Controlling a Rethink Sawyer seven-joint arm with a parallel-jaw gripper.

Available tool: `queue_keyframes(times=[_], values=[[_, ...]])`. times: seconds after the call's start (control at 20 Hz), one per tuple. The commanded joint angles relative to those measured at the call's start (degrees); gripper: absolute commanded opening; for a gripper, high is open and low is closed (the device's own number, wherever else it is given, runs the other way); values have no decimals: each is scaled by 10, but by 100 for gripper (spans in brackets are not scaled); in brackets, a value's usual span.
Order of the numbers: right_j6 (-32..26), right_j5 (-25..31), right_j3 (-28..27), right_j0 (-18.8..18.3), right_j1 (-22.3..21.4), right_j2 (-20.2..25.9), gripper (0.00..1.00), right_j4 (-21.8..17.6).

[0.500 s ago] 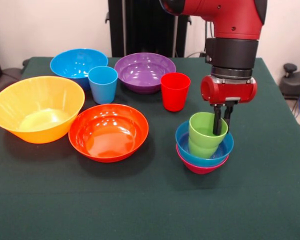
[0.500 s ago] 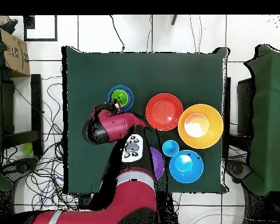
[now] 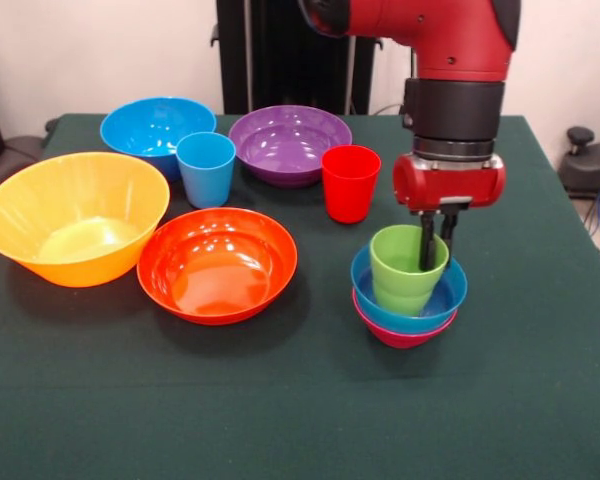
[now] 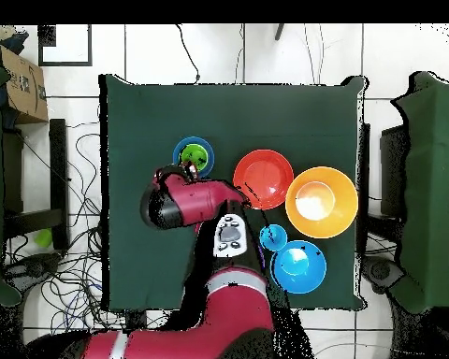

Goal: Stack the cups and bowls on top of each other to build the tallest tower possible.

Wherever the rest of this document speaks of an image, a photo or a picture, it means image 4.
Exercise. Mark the orange bowl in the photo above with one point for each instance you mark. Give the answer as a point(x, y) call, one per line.
point(263, 175)

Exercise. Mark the cardboard box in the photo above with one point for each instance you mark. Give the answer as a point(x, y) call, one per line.
point(26, 89)

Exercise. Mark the blue cup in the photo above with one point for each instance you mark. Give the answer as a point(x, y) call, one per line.
point(275, 237)

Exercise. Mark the large yellow bowl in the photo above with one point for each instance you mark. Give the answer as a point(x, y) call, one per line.
point(340, 220)

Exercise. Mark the large blue bowl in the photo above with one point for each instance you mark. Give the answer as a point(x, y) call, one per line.
point(307, 280)

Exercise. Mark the small blue bowl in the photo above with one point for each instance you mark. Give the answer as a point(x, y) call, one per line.
point(194, 140)

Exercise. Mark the dark grey caster foot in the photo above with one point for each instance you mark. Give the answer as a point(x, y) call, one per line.
point(381, 271)
point(33, 266)

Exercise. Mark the dark green tablecloth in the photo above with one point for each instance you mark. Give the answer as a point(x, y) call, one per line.
point(228, 112)

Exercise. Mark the black box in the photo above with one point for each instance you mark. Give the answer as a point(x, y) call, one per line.
point(393, 168)

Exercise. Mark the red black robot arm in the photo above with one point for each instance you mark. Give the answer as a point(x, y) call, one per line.
point(235, 321)

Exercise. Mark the black metal frame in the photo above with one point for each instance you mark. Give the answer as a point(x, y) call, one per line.
point(58, 168)

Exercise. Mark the light green plastic cup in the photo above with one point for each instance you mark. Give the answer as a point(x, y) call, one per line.
point(43, 238)

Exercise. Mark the dark grey rod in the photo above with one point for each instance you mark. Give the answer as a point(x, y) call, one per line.
point(279, 31)

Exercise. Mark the grey square frame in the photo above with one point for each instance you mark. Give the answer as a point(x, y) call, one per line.
point(46, 37)

